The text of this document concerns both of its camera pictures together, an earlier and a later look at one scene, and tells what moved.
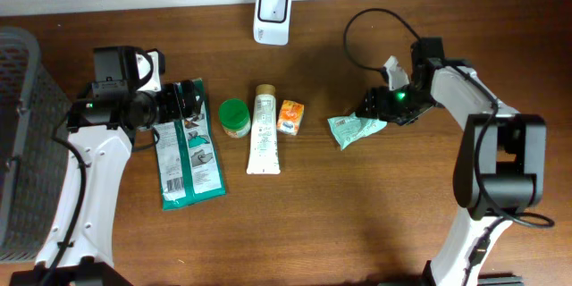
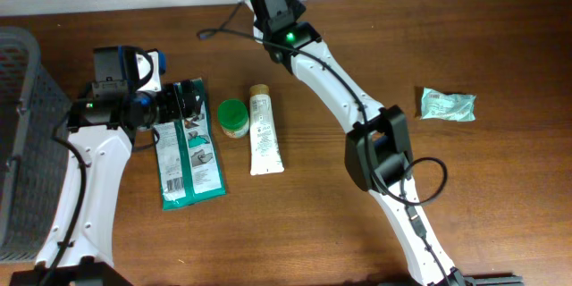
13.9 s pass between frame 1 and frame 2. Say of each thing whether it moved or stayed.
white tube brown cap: stayed
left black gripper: stayed
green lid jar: stayed
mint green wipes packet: moved
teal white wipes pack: stayed
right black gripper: moved
